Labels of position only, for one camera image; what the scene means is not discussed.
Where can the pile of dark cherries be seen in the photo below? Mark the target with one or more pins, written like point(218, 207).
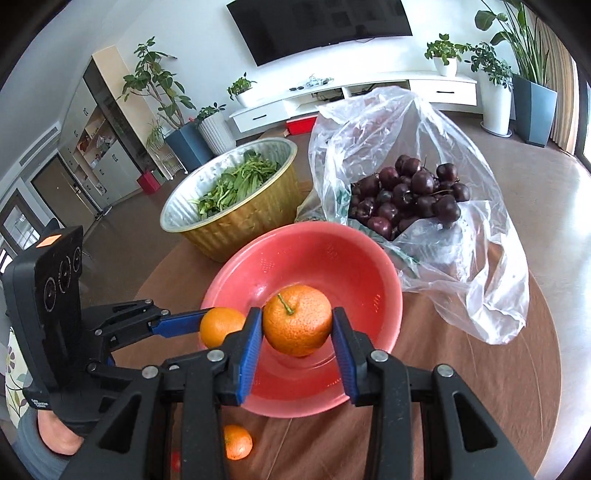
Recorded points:
point(415, 194)

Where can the person's left forearm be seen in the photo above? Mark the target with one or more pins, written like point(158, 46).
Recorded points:
point(51, 443)

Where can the plant in ribbed white pot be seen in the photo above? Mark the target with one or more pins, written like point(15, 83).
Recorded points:
point(217, 134)

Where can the golden foil basin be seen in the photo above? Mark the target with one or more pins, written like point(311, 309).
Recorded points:
point(240, 230)

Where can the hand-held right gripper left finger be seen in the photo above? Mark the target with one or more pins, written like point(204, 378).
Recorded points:
point(249, 353)

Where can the large bumpy orange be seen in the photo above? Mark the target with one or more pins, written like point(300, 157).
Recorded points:
point(295, 323)

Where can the red plastic colander bowl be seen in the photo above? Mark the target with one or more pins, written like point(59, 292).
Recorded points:
point(314, 258)

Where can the clear plastic bag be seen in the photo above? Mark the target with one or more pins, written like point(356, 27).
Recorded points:
point(485, 258)

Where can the broad-leaf plant in blue planter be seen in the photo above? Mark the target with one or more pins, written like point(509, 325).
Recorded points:
point(533, 110)

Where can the black wall television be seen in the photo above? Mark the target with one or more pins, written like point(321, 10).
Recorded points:
point(323, 27)

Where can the tall glass-door cabinet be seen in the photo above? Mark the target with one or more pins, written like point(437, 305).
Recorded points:
point(111, 138)

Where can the flat red box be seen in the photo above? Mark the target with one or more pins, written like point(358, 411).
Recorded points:
point(300, 125)

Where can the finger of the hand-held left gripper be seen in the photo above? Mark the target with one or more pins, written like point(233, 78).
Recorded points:
point(180, 323)
point(111, 370)

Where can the leafy tree in blue pot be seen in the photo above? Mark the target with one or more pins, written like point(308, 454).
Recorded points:
point(189, 147)

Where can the leafy green vegetables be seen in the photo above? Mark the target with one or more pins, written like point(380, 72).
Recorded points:
point(235, 184)

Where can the small mandarin orange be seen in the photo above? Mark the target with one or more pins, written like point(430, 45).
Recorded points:
point(219, 327)
point(239, 443)

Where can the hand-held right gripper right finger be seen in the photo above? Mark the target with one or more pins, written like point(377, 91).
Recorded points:
point(344, 355)

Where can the black-framed glass door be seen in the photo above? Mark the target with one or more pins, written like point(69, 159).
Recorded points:
point(582, 129)

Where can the brown wooden door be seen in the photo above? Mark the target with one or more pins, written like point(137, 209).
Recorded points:
point(64, 194)

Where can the white television cabinet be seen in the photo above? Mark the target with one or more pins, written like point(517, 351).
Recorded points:
point(443, 92)

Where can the beige curtain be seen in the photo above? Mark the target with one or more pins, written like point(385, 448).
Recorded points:
point(561, 92)

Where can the floral white cloth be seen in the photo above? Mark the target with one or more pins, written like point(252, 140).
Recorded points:
point(11, 369)

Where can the small plant in white pot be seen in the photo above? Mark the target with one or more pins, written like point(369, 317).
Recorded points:
point(445, 67)
point(244, 98)

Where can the bushy plant in tall white pot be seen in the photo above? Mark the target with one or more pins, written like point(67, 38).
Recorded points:
point(496, 106)

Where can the small red bin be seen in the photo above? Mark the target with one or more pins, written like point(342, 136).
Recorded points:
point(148, 182)

